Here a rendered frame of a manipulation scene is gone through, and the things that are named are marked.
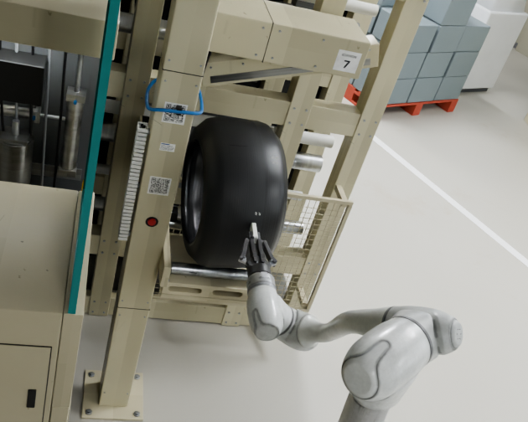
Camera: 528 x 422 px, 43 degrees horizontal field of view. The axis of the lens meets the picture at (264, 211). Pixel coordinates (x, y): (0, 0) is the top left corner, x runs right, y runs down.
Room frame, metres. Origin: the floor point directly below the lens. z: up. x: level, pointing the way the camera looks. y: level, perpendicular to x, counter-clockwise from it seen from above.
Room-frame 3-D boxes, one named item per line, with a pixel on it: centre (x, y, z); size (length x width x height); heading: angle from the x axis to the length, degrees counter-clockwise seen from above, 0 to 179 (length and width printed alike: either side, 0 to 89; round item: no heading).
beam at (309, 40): (2.43, 0.14, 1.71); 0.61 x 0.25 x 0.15; 109
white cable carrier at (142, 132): (1.95, 0.47, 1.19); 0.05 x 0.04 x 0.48; 19
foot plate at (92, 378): (2.01, 0.40, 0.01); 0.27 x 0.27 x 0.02; 19
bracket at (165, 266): (2.05, 0.33, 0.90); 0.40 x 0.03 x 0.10; 19
